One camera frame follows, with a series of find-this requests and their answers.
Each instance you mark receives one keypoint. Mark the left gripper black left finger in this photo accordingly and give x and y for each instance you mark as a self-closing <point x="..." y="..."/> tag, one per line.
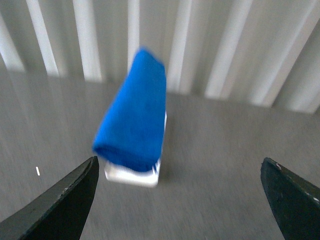
<point x="60" y="213"/>

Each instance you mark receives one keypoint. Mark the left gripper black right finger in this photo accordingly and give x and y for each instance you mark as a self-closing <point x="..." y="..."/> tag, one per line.
<point x="294" y="201"/>

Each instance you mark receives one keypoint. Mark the blue microfiber cloth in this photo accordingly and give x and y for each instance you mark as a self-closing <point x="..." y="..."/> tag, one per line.
<point x="144" y="88"/>

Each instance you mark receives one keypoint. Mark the white rack with wooden bars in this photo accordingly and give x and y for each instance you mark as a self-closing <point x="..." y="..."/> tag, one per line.
<point x="140" y="175"/>

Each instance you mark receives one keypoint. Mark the white pleated curtain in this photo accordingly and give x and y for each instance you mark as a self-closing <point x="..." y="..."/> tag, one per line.
<point x="261" y="52"/>

